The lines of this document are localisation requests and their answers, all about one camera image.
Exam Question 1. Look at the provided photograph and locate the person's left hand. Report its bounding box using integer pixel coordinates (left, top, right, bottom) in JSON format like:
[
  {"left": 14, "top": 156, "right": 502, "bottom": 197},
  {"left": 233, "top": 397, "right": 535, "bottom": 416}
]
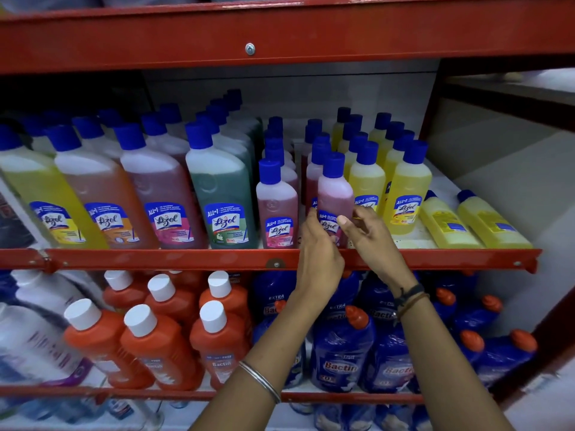
[{"left": 294, "top": 209, "right": 346, "bottom": 306}]

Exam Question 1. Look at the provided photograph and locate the large pink cleaner bottle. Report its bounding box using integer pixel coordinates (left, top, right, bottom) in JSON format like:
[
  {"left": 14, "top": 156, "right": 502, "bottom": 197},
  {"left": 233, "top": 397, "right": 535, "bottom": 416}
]
[
  {"left": 114, "top": 123, "right": 208, "bottom": 250},
  {"left": 159, "top": 103, "right": 189, "bottom": 142},
  {"left": 140, "top": 113, "right": 191, "bottom": 169}
]

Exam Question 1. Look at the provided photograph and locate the large orange cleaner bottle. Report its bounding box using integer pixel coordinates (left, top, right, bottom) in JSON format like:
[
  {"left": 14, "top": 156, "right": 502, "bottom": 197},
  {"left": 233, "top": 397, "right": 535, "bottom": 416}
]
[
  {"left": 98, "top": 108, "right": 135, "bottom": 130},
  {"left": 72, "top": 116, "right": 124, "bottom": 163},
  {"left": 46, "top": 125, "right": 159, "bottom": 250}
]

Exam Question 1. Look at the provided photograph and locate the row of blue refill packs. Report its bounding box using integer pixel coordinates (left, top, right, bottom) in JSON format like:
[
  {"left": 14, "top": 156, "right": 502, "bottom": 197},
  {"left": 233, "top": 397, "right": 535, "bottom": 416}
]
[{"left": 290, "top": 401, "right": 434, "bottom": 431}]

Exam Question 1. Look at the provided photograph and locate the white bottle with purple label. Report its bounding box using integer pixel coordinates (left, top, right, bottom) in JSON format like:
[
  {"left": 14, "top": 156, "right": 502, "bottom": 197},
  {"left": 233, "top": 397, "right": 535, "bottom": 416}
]
[{"left": 0, "top": 303, "right": 90, "bottom": 383}]

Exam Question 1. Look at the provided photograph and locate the person's right forearm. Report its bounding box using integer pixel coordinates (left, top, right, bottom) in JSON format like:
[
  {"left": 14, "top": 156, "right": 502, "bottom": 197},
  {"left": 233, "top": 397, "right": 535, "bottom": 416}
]
[{"left": 394, "top": 283, "right": 515, "bottom": 431}]

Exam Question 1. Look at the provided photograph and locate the large green cleaner bottle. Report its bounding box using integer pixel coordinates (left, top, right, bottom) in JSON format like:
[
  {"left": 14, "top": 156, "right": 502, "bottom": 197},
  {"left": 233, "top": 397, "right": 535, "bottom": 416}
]
[
  {"left": 207, "top": 99, "right": 259, "bottom": 148},
  {"left": 224, "top": 89, "right": 263, "bottom": 139},
  {"left": 185, "top": 122, "right": 260, "bottom": 250},
  {"left": 196, "top": 111, "right": 256, "bottom": 184}
]

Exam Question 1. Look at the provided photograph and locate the small pink cleaner bottle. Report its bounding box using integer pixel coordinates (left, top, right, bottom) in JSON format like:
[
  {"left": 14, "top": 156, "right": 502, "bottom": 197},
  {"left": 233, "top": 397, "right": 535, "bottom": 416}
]
[{"left": 317, "top": 152, "right": 355, "bottom": 248}]

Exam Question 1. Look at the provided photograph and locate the large yellow cleaner bottle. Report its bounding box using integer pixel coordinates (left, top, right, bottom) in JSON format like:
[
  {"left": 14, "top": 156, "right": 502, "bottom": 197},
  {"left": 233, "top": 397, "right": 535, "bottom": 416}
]
[
  {"left": 0, "top": 125, "right": 109, "bottom": 251},
  {"left": 20, "top": 116, "right": 58, "bottom": 157}
]

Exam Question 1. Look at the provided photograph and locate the group of orange white-capped bottles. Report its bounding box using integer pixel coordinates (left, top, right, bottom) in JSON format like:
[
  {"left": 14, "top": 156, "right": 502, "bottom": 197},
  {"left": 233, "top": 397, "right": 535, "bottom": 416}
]
[{"left": 63, "top": 269, "right": 254, "bottom": 392}]

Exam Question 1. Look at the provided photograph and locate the silver bangle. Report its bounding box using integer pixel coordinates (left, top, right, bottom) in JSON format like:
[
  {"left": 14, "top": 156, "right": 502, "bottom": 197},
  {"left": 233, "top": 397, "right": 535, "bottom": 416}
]
[{"left": 237, "top": 361, "right": 282, "bottom": 405}]

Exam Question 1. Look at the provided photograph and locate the group of blue orange-capped bottles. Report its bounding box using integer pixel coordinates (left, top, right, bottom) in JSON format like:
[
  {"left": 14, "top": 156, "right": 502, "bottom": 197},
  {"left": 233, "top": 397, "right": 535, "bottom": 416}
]
[{"left": 252, "top": 269, "right": 539, "bottom": 395}]

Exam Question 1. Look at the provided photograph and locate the group of small pink bottles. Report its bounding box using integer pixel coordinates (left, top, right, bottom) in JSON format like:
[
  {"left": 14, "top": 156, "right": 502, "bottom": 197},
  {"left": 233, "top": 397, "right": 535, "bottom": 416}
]
[{"left": 256, "top": 116, "right": 335, "bottom": 250}]

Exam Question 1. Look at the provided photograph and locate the group of small yellow bottles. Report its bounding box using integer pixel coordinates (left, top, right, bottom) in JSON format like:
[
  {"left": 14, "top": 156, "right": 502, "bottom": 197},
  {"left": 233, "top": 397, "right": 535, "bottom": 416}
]
[{"left": 332, "top": 107, "right": 534, "bottom": 250}]

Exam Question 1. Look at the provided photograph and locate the person's left forearm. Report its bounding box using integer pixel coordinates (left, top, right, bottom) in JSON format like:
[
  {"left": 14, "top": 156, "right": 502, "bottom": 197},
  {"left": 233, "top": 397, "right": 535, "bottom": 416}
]
[{"left": 191, "top": 287, "right": 333, "bottom": 431}]

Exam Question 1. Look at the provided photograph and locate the person's right hand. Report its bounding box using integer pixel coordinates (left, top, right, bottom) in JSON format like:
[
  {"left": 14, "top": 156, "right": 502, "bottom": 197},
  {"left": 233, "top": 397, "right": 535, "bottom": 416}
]
[{"left": 337, "top": 206, "right": 419, "bottom": 298}]

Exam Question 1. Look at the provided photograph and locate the red metal shelf rack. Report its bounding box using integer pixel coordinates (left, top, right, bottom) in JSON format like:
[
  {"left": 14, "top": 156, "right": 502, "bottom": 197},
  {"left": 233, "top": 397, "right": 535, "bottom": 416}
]
[{"left": 0, "top": 0, "right": 575, "bottom": 431}]

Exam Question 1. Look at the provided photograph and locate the white plastic bottle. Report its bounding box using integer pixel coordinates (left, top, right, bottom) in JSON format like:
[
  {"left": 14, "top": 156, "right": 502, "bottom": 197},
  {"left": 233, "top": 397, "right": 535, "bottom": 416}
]
[{"left": 11, "top": 269, "right": 87, "bottom": 315}]

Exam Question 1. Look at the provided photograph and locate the black thread wristband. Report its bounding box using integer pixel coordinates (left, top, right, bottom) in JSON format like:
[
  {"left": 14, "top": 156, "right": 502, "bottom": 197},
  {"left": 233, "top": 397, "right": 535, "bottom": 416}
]
[{"left": 394, "top": 283, "right": 432, "bottom": 324}]

